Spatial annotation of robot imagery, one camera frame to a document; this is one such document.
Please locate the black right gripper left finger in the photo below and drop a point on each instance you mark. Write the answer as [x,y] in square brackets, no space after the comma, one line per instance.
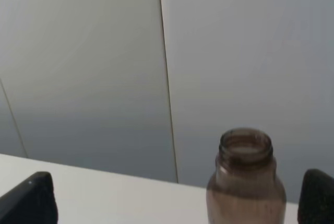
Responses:
[31,201]

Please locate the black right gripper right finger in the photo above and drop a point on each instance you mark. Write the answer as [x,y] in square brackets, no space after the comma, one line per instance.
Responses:
[316,198]

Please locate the smoky transparent water bottle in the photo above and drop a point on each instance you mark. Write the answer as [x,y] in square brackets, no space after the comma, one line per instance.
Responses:
[245,187]

